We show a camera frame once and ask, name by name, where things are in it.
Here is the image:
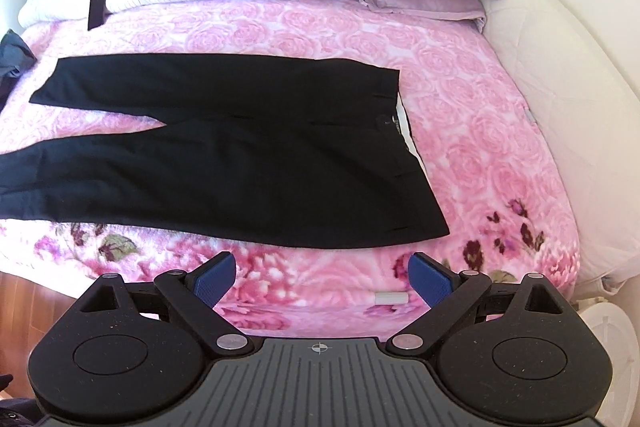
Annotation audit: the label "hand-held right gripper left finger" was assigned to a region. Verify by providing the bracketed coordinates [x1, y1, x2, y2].
[79, 252, 253, 354]

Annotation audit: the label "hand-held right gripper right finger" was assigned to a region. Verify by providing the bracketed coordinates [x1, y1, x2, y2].
[385, 252, 577, 354]

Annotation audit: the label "black pants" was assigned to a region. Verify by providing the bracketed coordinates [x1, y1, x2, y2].
[0, 55, 450, 249]

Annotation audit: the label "pink floral blanket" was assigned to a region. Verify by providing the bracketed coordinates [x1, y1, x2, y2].
[0, 0, 583, 343]

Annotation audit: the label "white round plastic object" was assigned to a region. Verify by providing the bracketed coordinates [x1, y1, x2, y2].
[575, 299, 640, 427]

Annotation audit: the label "dark cloth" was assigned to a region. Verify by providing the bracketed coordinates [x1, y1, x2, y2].
[0, 359, 38, 427]

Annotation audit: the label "black cloth strip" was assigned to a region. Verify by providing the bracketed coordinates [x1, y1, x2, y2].
[86, 0, 110, 31]

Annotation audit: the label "grey garment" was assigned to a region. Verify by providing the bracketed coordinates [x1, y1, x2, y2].
[0, 29, 38, 102]

